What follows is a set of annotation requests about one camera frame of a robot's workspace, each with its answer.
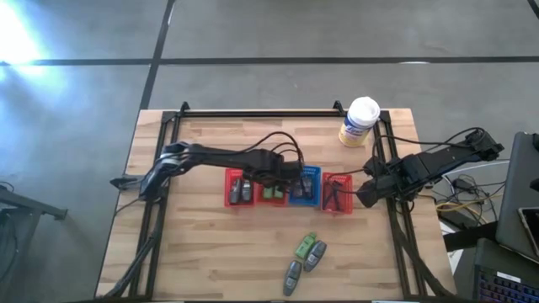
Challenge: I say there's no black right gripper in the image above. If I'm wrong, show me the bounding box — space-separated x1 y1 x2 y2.
356 156 403 210

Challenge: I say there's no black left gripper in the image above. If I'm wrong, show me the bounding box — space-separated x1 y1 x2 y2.
243 149 307 193

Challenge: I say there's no blue plastic basket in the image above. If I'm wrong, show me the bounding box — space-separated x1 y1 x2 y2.
288 165 323 208

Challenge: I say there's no red plastic basket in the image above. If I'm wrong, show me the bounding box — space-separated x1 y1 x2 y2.
320 172 354 215
255 180 291 208
223 167 256 209

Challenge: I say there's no white wipes canister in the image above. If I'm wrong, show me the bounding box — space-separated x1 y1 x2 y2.
338 96 382 149

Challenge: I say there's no black power adapter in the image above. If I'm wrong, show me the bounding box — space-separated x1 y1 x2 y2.
437 208 475 228

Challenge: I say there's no smartphone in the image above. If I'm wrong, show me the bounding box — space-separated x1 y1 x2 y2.
517 205 539 258

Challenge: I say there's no black laptop with keyboard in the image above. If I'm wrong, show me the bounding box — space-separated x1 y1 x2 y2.
472 237 539 303

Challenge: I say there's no dark metal desk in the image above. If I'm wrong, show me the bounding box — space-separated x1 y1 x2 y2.
0 184 69 303

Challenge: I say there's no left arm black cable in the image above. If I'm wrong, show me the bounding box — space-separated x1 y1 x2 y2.
246 130 305 166

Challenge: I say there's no yellow cable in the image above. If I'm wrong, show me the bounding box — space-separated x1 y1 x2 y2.
435 193 504 214

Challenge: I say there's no black metal table frame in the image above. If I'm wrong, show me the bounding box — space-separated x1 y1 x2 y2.
95 99 458 302

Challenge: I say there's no white cable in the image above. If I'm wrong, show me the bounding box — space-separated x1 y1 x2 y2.
437 159 510 178

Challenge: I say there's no black strap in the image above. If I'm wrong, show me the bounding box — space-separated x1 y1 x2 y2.
444 221 499 253

